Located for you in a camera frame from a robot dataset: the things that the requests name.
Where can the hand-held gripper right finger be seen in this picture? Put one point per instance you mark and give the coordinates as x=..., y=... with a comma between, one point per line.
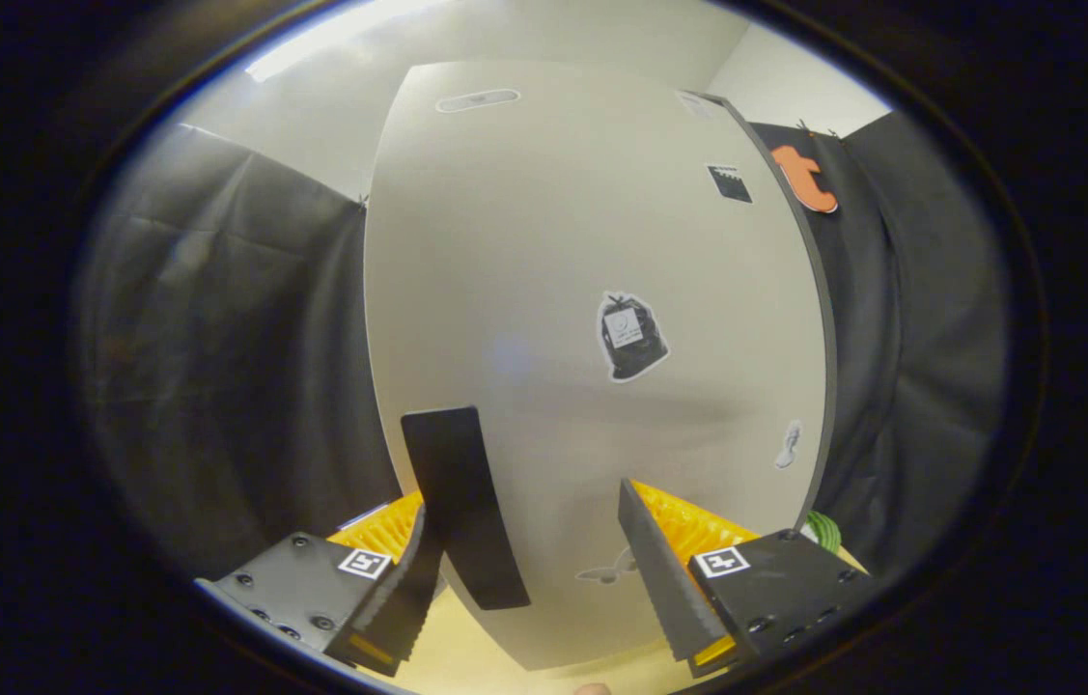
x=659, y=569

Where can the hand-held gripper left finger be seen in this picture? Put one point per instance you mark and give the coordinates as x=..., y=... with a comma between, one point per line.
x=408, y=589

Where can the grey shoe cabinet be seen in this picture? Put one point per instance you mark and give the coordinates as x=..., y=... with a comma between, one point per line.
x=829, y=367

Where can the green striped watermelon toy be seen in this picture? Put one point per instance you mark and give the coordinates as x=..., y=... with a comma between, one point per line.
x=823, y=531

